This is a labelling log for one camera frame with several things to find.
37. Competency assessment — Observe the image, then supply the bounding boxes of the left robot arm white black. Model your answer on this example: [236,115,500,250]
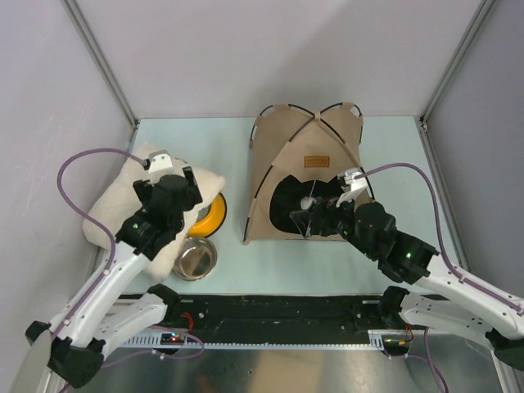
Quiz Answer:
[25,166,203,388]

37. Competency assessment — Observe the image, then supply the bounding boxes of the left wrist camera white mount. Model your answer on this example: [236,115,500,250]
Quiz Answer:
[147,150,175,185]

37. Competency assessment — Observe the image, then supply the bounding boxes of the white pompom toy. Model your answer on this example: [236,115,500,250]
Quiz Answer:
[300,180,316,210]

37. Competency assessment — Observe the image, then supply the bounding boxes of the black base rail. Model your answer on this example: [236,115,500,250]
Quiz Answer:
[160,295,407,346]

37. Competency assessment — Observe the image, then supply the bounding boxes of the white slotted cable duct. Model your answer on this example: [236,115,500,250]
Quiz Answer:
[121,331,412,351]

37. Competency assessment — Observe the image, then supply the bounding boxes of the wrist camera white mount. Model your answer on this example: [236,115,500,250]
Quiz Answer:
[336,169,368,207]
[147,150,175,185]

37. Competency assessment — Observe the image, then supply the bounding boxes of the black tent pole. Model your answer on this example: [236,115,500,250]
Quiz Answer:
[243,102,364,245]
[250,102,364,199]

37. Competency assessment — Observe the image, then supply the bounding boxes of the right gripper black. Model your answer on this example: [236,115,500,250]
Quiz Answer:
[290,188,377,259]

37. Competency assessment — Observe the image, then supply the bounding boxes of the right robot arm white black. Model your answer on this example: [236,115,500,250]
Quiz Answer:
[290,199,523,370]

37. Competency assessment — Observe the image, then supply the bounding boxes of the beige fabric pet tent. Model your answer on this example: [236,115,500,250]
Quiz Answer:
[243,102,380,246]

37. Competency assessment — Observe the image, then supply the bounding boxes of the left aluminium frame post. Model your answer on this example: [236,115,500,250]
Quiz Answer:
[61,0,139,130]

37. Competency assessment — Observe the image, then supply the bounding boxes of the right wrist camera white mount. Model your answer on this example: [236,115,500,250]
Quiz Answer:
[336,169,368,207]

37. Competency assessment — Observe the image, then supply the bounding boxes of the cream plush cushion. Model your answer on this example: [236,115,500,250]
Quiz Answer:
[82,141,226,283]

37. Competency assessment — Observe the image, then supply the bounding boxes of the aluminium frame post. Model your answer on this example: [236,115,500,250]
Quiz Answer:
[61,0,139,130]
[418,0,499,129]

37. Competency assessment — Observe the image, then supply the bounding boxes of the right aluminium frame post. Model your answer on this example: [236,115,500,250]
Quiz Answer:
[418,0,499,129]

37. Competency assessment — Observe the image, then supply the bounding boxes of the stainless steel pet bowl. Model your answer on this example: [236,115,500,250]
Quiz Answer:
[173,237,218,282]

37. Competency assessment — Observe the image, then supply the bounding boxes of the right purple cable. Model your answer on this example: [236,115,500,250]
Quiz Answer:
[359,162,524,393]

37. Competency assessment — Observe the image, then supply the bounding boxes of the yellow pet bowl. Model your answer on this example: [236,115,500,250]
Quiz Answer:
[188,192,227,237]

